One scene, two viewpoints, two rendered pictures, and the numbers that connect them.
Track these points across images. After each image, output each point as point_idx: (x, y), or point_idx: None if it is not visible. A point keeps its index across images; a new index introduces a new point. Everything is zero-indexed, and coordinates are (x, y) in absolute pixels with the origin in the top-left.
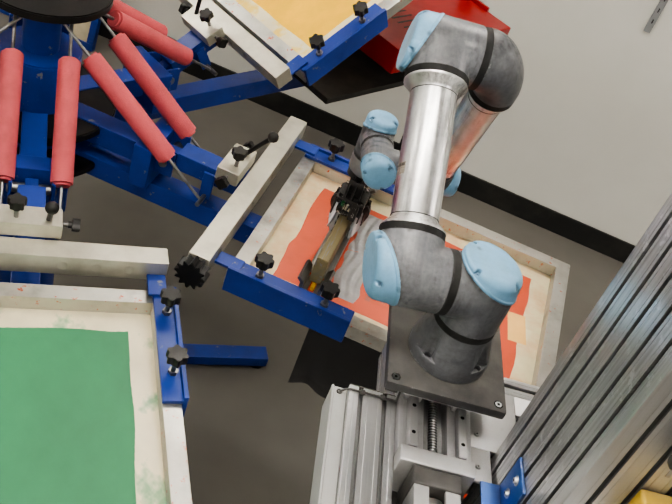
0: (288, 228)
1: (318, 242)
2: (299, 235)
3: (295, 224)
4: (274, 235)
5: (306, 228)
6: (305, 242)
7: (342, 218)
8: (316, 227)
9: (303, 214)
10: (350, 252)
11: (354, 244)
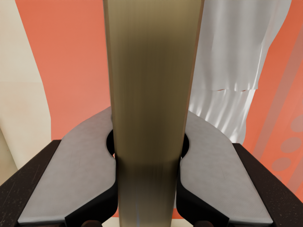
0: (17, 99)
1: (105, 103)
2: (54, 107)
3: (19, 72)
4: (11, 139)
5: (52, 69)
6: (79, 121)
7: (135, 210)
8: (72, 45)
9: (4, 4)
10: (192, 97)
11: (199, 55)
